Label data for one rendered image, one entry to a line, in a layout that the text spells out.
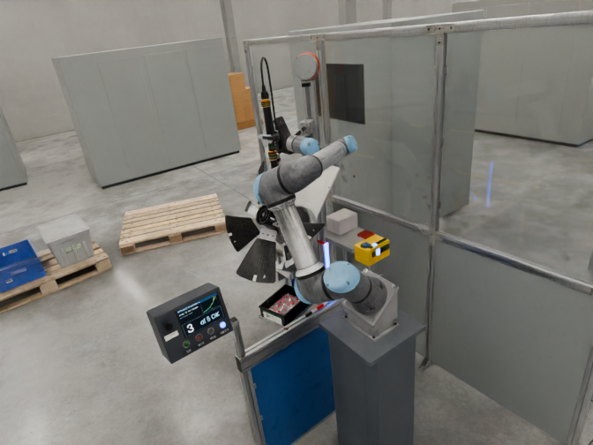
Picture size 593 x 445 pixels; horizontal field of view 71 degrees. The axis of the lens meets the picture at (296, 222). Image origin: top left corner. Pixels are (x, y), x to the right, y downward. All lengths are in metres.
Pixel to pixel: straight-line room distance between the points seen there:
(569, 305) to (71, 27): 13.36
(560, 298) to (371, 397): 0.99
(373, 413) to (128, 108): 6.40
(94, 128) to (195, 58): 2.01
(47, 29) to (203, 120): 7.09
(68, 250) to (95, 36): 9.99
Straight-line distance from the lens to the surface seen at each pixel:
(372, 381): 1.71
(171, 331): 1.59
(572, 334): 2.30
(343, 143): 1.77
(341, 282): 1.46
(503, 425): 2.80
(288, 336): 1.98
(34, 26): 13.93
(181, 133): 7.68
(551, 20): 1.94
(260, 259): 2.21
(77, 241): 4.75
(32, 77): 13.91
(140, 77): 7.44
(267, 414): 2.21
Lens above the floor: 2.12
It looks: 25 degrees down
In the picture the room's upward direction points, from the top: 7 degrees counter-clockwise
